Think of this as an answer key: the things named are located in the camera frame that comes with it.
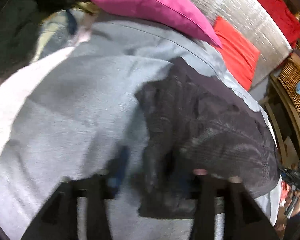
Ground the dark grey puffer jacket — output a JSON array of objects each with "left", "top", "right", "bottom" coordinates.
[{"left": 136, "top": 58, "right": 280, "bottom": 219}]

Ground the light blue bed sheet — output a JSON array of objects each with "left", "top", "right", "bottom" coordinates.
[{"left": 0, "top": 13, "right": 270, "bottom": 239}]

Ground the wicker basket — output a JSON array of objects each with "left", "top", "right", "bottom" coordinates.
[{"left": 277, "top": 59, "right": 300, "bottom": 116}]

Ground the orange-red pillow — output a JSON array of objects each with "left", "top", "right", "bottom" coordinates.
[{"left": 213, "top": 16, "right": 260, "bottom": 91}]

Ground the dark red cloth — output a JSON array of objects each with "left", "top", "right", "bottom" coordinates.
[{"left": 257, "top": 0, "right": 300, "bottom": 48}]

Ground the black jacket pile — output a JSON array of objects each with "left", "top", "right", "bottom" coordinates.
[{"left": 0, "top": 0, "right": 74, "bottom": 80}]

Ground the silver quilted headboard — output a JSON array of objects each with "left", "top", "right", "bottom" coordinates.
[{"left": 190, "top": 0, "right": 292, "bottom": 87}]

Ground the magenta pillow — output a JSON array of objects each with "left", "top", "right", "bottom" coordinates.
[{"left": 90, "top": 0, "right": 222, "bottom": 47}]

